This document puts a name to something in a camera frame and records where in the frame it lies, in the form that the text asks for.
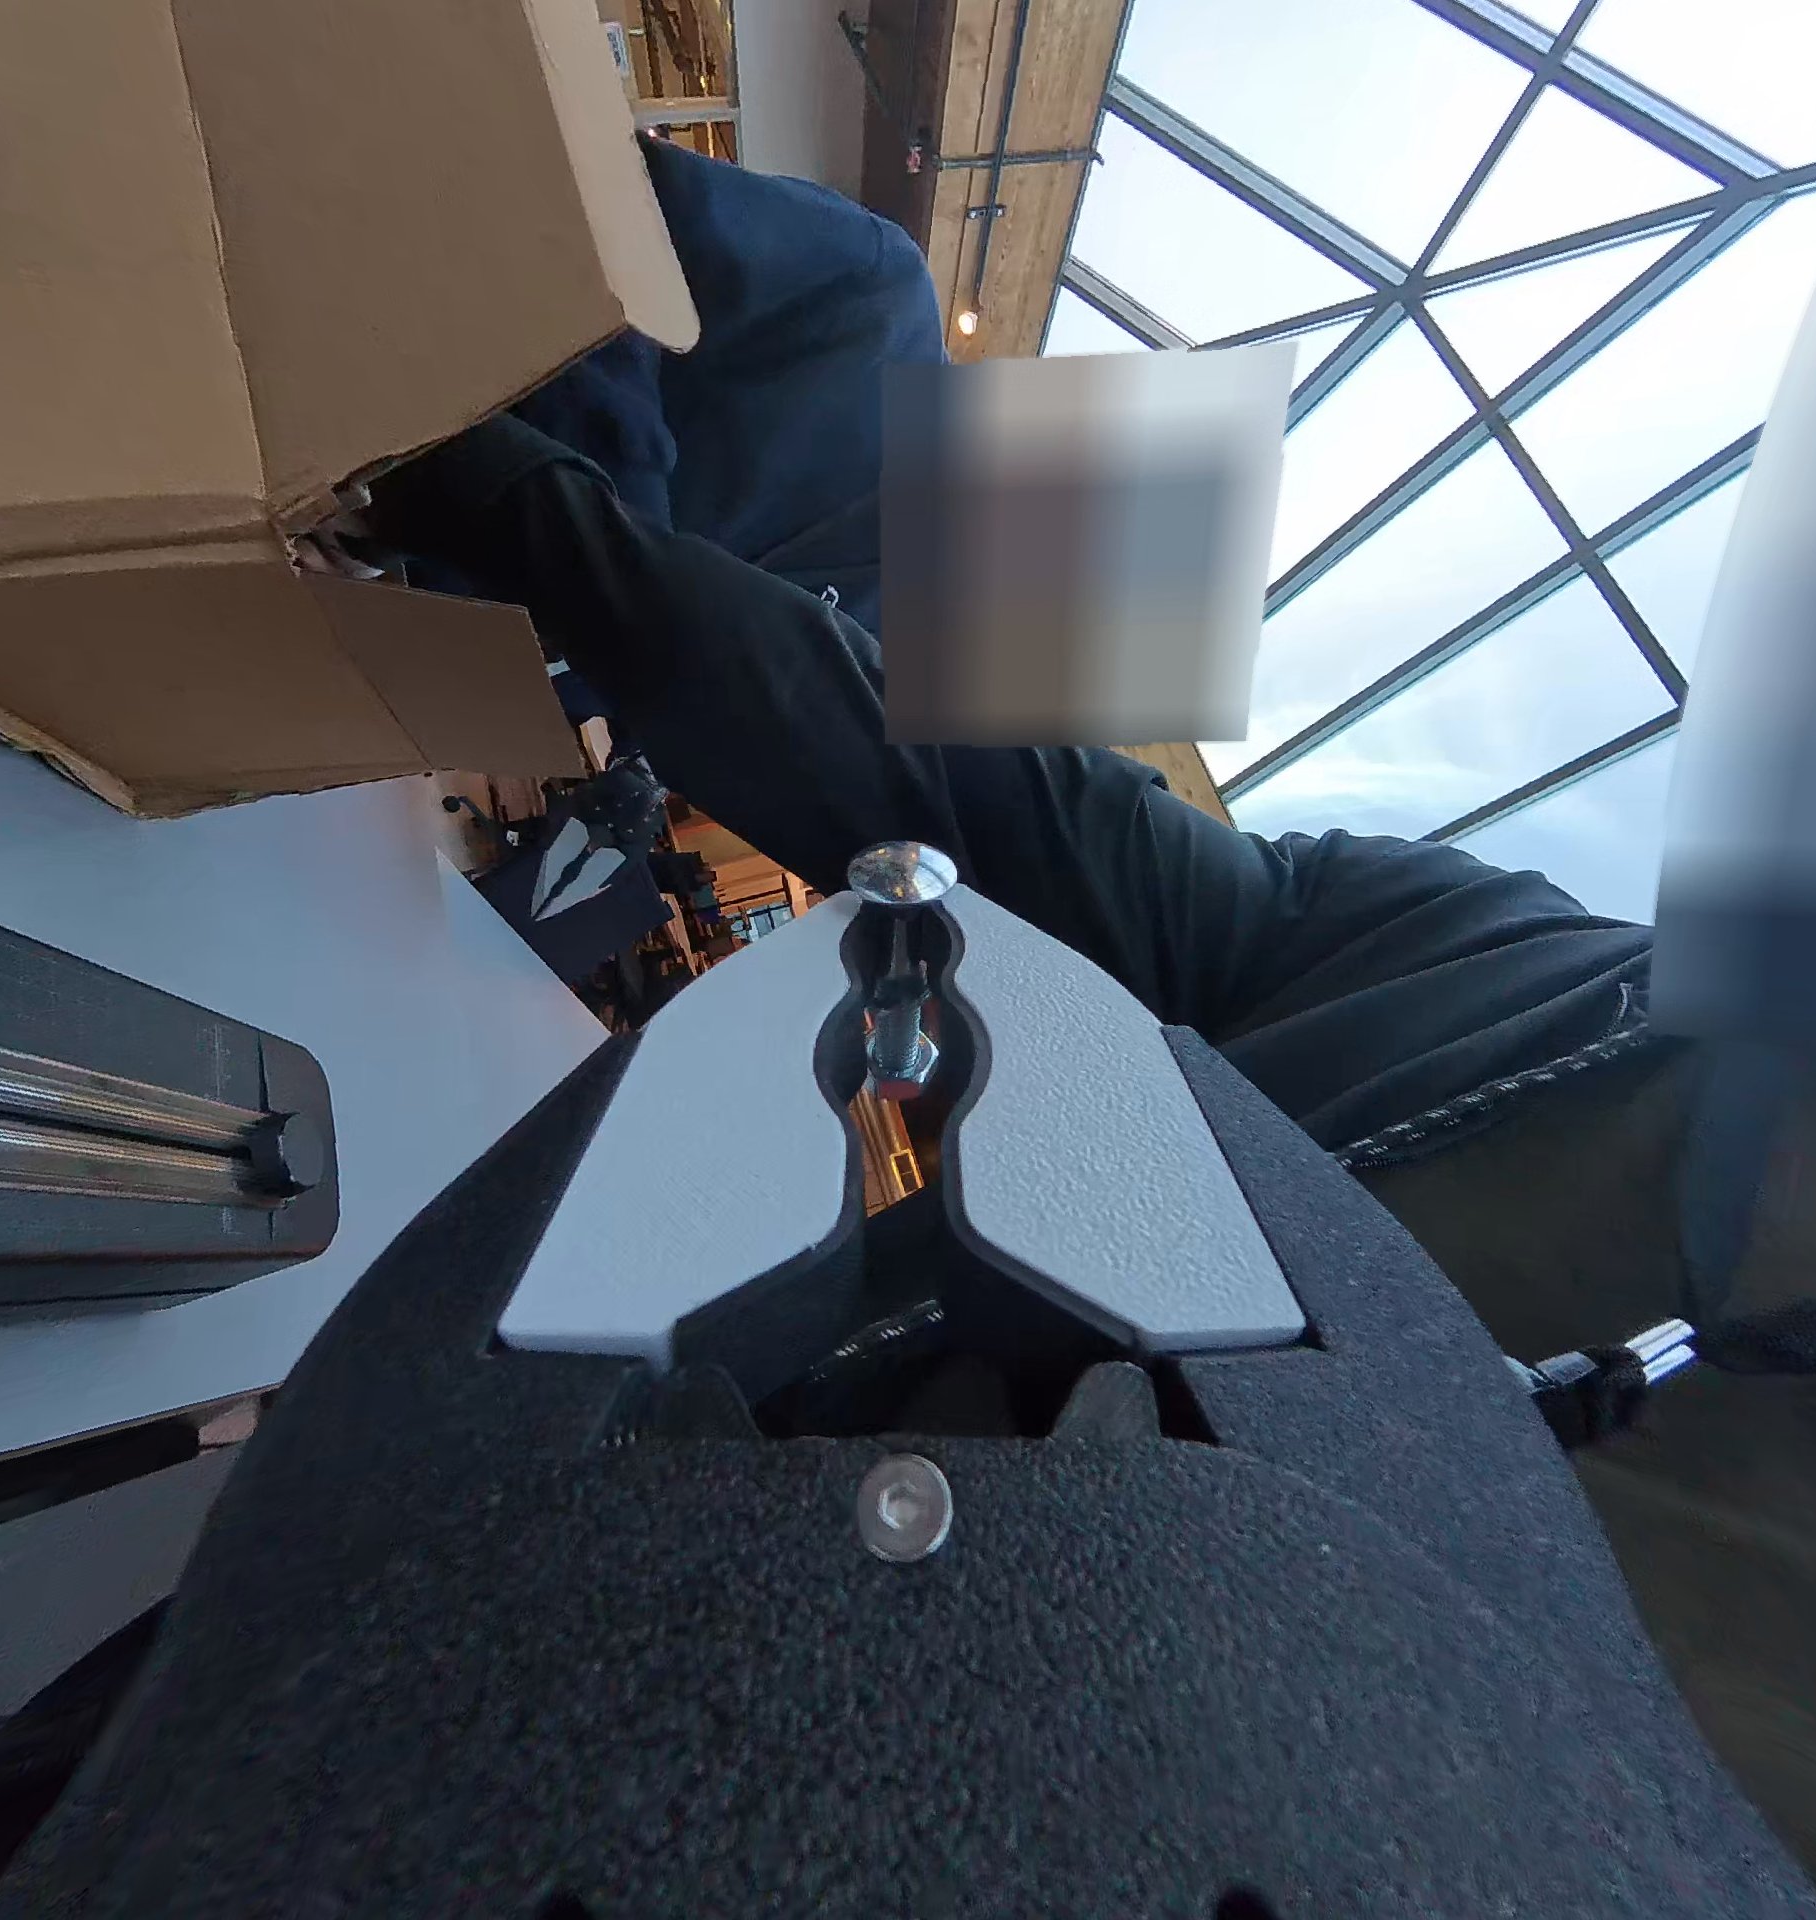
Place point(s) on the brown cardboard box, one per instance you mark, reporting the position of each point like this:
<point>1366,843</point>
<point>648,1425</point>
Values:
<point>174,302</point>

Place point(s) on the pale blurred object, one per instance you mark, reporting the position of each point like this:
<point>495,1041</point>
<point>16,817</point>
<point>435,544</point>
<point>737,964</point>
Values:
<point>1777,600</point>

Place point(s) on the skylight window frame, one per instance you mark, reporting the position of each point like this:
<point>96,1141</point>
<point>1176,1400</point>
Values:
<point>1449,359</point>

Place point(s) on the white desk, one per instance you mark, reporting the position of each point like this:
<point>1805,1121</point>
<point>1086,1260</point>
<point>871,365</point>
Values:
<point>247,929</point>

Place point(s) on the person's black jacket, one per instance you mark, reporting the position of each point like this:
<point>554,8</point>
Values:
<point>1374,959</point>

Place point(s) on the silver bolt with nut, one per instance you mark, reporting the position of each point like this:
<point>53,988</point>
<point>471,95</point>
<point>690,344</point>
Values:
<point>902,873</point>

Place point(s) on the navy blue hooded garment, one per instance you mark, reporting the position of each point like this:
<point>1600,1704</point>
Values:
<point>788,344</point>

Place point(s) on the person's right forearm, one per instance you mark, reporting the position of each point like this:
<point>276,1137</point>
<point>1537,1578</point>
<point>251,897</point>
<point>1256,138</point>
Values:
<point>623,600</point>

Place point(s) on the black metal part with chrome rods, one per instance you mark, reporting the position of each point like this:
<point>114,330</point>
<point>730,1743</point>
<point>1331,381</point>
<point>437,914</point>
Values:
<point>96,1185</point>

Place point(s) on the dark object with white wedges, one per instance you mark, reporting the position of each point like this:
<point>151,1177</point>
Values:
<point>609,810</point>

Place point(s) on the wooden ceiling beam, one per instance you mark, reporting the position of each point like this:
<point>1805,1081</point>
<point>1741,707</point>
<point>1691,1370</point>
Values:
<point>965,89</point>

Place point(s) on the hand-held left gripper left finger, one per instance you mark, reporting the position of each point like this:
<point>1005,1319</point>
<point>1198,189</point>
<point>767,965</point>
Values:
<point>682,1141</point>

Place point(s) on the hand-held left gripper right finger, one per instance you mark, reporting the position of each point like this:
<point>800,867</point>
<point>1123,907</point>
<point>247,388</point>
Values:
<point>1117,1157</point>

